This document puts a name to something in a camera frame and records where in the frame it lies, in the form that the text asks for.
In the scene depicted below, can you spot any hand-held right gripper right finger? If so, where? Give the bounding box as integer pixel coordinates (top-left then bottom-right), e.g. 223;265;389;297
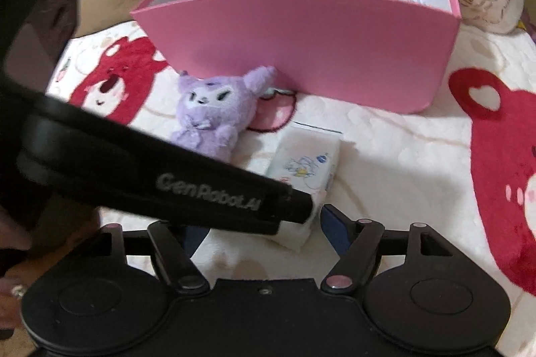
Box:
320;204;455;293

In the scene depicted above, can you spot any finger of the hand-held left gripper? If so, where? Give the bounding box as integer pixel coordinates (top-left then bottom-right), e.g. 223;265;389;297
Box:
278;184;314;225

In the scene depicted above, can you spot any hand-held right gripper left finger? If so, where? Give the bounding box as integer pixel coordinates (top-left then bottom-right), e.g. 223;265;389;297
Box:
84;220;211;294

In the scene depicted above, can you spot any white tissue pack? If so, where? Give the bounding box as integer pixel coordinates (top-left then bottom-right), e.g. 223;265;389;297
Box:
265;122;342;252

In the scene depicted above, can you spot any pink cardboard box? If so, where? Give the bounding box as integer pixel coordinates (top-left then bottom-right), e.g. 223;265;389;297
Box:
130;0;463;115

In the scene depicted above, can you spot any person's left hand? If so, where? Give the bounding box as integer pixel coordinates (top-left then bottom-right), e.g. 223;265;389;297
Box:
0;211;34;342

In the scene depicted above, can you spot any purple plush toy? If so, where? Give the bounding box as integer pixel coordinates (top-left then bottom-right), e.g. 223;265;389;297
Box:
169;65;278;164

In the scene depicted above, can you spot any red bear printed blanket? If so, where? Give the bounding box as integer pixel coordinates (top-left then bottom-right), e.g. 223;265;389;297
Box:
42;17;536;357

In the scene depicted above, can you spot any purple cloth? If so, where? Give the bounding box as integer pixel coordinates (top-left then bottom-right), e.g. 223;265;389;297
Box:
517;8;536;36

